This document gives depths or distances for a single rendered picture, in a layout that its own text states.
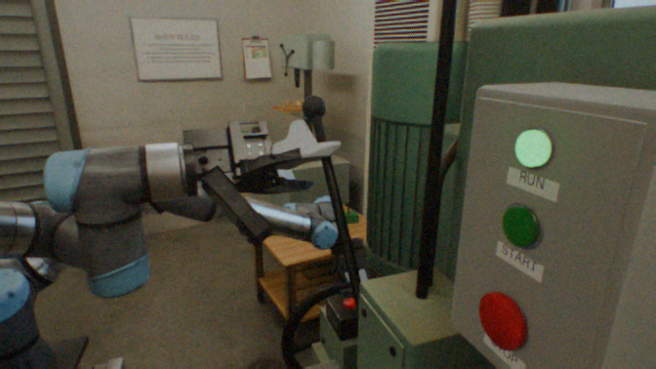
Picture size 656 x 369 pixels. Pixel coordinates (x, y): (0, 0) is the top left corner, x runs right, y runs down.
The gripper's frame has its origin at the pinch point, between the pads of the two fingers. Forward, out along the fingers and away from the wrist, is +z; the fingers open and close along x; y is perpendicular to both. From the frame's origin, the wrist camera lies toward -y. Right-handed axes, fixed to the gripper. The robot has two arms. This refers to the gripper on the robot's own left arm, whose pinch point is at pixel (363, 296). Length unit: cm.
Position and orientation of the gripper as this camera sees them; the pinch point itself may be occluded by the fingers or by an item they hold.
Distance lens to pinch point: 116.0
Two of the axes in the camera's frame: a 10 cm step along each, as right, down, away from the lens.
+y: -1.7, 6.7, 7.2
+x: -9.4, 1.1, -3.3
